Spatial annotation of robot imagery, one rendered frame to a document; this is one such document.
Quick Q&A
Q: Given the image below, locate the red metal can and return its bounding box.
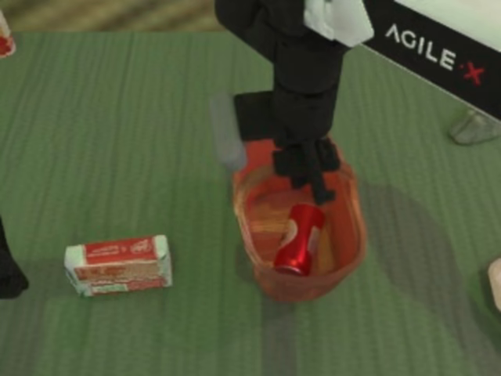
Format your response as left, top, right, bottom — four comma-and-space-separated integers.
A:
273, 203, 327, 276

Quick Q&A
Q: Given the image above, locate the orange plastic basket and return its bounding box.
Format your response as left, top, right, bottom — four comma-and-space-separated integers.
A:
230, 133, 368, 303

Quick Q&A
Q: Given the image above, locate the clear plastic stand foot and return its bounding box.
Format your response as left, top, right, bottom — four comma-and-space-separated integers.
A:
448, 109, 501, 146

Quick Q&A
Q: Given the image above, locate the green table mat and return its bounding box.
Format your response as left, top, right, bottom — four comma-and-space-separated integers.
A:
0, 31, 501, 376

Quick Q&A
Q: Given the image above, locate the red and white carton box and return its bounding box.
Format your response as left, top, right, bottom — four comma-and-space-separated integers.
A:
63, 233, 174, 298

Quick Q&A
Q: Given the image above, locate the cream coloured object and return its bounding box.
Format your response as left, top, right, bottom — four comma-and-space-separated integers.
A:
487, 256, 501, 311

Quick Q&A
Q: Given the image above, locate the white and red cup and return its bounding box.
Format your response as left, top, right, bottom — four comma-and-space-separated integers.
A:
0, 9, 18, 60

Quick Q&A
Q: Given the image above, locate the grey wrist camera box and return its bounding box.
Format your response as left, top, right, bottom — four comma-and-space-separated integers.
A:
210, 92, 248, 168

